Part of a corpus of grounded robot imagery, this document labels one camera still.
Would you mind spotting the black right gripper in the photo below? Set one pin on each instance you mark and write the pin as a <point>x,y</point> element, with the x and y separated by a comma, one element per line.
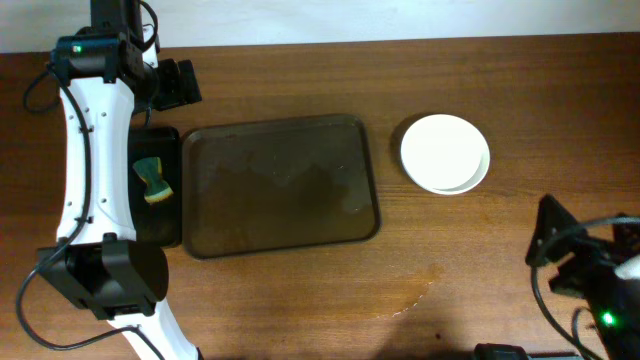
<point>571,259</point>

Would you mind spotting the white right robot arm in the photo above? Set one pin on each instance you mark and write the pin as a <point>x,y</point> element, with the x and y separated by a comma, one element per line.
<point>614,307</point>

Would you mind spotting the brown tray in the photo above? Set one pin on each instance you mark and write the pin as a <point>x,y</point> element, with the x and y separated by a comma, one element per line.
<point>277,185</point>

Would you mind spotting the white plate front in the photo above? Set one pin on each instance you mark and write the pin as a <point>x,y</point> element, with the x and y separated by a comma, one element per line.
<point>453,175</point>

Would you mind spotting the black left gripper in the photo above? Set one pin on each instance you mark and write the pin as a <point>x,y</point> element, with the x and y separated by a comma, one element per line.
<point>178,84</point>

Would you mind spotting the green yellow sponge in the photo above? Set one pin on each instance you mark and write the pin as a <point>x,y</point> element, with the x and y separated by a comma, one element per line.
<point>149,170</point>

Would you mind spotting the white plate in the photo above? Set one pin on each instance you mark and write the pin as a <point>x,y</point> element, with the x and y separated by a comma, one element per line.
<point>436,136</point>
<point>453,175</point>

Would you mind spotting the black tray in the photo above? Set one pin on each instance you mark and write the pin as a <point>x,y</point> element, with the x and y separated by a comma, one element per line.
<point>161,223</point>

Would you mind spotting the white plate back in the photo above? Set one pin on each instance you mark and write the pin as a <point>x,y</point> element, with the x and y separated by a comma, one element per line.
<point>436,136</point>

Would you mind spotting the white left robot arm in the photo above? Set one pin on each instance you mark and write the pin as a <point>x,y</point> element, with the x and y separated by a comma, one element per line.
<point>97,263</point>

